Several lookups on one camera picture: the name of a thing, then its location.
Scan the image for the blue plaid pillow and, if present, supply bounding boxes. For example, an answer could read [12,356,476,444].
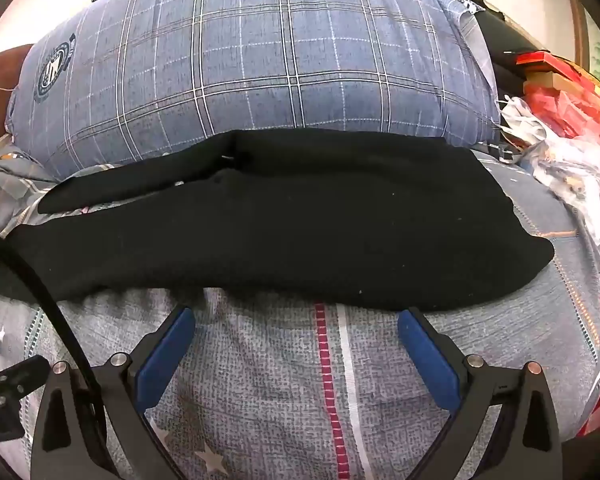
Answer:
[5,0,503,181]

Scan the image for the black pants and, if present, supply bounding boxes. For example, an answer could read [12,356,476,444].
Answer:
[0,129,555,312]

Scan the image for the black bag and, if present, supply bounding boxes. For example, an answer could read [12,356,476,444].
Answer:
[445,0,548,97]

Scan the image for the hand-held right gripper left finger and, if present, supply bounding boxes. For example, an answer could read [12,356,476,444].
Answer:
[30,305,201,480]

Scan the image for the red flat box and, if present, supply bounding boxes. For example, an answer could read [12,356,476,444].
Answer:
[516,50,600,113]

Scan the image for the black cable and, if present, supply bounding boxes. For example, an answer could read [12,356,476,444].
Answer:
[0,225,106,397]

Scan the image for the red plastic bag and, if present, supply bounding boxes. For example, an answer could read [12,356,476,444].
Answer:
[524,84,600,142]

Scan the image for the grey printed bedsheet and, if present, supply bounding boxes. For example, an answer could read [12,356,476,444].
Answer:
[0,142,600,480]

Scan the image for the white plastic bags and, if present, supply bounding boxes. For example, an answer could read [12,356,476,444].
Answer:
[499,95,600,253]

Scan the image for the wooden picture frame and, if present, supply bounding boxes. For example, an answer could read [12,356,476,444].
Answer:
[567,0,600,88]

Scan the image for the brown headboard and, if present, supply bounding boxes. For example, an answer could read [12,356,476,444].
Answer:
[0,44,33,152]

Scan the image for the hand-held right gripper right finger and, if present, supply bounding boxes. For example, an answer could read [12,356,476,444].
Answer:
[397,306,563,480]

